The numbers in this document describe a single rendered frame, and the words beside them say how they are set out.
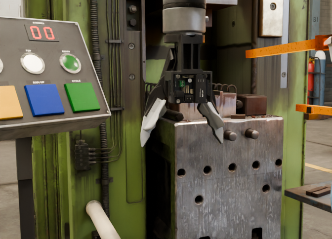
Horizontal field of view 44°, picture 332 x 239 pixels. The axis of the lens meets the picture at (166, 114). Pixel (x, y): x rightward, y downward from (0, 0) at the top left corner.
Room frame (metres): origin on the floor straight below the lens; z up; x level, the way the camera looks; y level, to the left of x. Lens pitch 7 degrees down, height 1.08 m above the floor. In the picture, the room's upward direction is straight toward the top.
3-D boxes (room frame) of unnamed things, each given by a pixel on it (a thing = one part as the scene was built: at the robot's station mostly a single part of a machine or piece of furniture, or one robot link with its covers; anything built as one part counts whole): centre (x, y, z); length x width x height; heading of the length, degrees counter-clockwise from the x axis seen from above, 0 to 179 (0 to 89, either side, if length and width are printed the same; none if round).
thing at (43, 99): (0.92, 0.27, 1.01); 0.07 x 0.05 x 0.07; 135
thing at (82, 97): (0.99, 0.20, 1.01); 0.07 x 0.05 x 0.07; 135
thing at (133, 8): (1.36, 0.11, 1.24); 0.03 x 0.03 x 0.07; 20
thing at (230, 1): (1.48, -0.06, 1.32); 0.42 x 0.20 x 0.10; 20
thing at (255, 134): (1.24, -0.27, 0.87); 0.04 x 0.03 x 0.03; 20
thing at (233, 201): (1.51, -0.11, 0.69); 0.56 x 0.38 x 0.45; 20
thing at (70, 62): (1.02, 0.24, 1.09); 0.05 x 0.03 x 0.04; 110
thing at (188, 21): (0.73, -0.04, 1.15); 0.08 x 0.08 x 0.05
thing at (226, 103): (1.48, -0.06, 0.96); 0.42 x 0.20 x 0.09; 20
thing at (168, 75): (0.72, -0.03, 1.07); 0.09 x 0.08 x 0.12; 12
